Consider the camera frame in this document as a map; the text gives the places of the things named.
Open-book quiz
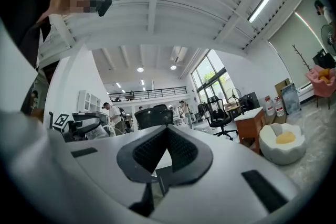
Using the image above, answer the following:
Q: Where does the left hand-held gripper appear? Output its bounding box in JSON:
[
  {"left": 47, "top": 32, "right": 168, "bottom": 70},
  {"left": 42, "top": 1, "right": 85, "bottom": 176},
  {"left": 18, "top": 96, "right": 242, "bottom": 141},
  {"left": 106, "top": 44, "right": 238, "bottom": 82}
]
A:
[{"left": 51, "top": 112, "right": 88, "bottom": 143}]

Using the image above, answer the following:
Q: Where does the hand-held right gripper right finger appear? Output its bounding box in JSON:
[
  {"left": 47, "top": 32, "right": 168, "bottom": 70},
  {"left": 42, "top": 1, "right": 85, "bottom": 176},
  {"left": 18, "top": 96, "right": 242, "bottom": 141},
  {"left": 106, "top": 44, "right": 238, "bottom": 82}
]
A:
[{"left": 164, "top": 125, "right": 214, "bottom": 187}]

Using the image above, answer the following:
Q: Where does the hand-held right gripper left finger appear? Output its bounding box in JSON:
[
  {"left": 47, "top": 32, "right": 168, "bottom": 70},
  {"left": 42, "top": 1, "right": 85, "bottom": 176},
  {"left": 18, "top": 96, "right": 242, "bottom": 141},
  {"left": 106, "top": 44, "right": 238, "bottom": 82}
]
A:
[{"left": 117, "top": 125, "right": 169, "bottom": 183}]

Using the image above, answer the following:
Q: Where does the black office chair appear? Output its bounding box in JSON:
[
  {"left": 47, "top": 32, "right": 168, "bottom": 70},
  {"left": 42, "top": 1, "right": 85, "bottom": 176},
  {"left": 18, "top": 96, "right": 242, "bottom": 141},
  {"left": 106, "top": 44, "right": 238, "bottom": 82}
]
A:
[
  {"left": 204, "top": 96, "right": 238, "bottom": 141},
  {"left": 134, "top": 106, "right": 174, "bottom": 131}
]

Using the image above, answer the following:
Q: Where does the white shelf cabinet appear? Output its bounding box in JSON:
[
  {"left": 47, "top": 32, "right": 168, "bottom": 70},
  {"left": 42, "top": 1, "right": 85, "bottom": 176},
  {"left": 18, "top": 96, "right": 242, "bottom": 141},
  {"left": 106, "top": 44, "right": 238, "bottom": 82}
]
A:
[{"left": 78, "top": 89, "right": 102, "bottom": 114}]

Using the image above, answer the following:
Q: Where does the black mezzanine railing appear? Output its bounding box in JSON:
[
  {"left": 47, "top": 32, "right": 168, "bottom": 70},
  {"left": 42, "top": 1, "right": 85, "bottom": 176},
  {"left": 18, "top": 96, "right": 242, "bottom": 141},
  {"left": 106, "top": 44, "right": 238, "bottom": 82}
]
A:
[{"left": 108, "top": 86, "right": 188, "bottom": 102}]

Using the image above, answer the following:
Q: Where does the wooden vanity cabinet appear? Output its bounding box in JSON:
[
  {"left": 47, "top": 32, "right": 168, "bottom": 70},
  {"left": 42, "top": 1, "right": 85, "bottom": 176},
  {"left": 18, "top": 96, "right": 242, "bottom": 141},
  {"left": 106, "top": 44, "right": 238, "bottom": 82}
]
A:
[{"left": 234, "top": 106, "right": 267, "bottom": 154}]

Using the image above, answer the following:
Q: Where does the black standing fan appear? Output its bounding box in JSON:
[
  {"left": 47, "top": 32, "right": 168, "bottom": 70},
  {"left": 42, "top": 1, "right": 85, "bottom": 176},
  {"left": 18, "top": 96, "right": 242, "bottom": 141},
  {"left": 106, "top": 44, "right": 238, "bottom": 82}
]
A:
[
  {"left": 320, "top": 24, "right": 336, "bottom": 56},
  {"left": 226, "top": 87, "right": 243, "bottom": 107}
]

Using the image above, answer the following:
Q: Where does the large glass window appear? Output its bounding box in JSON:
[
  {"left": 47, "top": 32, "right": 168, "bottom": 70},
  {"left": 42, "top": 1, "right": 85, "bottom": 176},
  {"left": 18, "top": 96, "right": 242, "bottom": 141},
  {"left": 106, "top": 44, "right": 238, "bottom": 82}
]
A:
[{"left": 191, "top": 49, "right": 237, "bottom": 115}]

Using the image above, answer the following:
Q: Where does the black box cabinet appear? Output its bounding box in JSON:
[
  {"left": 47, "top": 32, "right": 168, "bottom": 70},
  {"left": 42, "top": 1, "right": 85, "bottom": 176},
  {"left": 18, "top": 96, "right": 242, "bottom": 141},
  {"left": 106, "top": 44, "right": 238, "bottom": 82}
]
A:
[{"left": 238, "top": 91, "right": 261, "bottom": 113}]

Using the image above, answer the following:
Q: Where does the clear water jug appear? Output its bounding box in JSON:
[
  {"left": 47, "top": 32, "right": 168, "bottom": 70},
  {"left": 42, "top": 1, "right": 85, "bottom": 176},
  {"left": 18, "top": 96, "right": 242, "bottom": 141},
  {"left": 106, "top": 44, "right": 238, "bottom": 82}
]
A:
[
  {"left": 264, "top": 95, "right": 275, "bottom": 117},
  {"left": 274, "top": 96, "right": 286, "bottom": 118}
]

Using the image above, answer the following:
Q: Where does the egg-shaped floor cushion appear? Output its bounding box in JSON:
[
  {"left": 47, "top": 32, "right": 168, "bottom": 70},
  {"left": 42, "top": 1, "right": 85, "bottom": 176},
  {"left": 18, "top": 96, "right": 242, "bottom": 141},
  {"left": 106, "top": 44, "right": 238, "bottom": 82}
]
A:
[{"left": 258, "top": 123, "right": 308, "bottom": 166}]

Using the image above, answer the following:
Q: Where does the cardboard box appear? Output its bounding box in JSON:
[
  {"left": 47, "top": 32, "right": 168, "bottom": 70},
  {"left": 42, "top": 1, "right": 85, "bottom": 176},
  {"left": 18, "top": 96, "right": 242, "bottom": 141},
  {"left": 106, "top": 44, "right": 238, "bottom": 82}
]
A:
[{"left": 274, "top": 78, "right": 291, "bottom": 99}]

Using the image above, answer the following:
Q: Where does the marble pattern panel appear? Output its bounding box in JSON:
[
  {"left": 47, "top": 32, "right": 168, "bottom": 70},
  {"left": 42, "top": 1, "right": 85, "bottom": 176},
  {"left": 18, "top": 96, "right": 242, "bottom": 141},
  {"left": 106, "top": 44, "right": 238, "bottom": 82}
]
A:
[{"left": 280, "top": 83, "right": 302, "bottom": 115}]

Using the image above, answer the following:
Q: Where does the person's black shirt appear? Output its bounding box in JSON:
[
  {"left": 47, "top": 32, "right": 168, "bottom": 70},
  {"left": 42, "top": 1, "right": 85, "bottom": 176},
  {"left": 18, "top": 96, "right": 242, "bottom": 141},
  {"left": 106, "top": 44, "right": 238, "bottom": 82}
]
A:
[{"left": 0, "top": 0, "right": 55, "bottom": 69}]

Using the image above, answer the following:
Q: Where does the wooden coat rack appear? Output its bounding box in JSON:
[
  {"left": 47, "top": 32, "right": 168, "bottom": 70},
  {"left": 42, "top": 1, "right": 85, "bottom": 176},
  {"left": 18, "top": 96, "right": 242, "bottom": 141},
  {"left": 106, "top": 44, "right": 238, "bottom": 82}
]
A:
[{"left": 291, "top": 44, "right": 312, "bottom": 72}]

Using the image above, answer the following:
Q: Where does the pink armchair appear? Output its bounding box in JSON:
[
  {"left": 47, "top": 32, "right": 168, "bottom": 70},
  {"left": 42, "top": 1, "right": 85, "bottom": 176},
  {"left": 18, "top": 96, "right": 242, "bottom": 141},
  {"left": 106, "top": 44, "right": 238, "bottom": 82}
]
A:
[{"left": 304, "top": 65, "right": 336, "bottom": 110}]

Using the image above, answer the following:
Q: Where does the long ceiling light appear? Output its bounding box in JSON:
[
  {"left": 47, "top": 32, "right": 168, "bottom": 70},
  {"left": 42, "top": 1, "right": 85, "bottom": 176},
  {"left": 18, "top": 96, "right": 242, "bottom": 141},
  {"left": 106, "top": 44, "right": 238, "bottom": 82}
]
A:
[{"left": 247, "top": 0, "right": 276, "bottom": 24}]

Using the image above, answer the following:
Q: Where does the black head camera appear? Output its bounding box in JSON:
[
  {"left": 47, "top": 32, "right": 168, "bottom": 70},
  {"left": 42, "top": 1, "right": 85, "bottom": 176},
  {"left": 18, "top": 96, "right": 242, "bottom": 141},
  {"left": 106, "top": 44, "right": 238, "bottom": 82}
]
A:
[{"left": 98, "top": 0, "right": 113, "bottom": 17}]

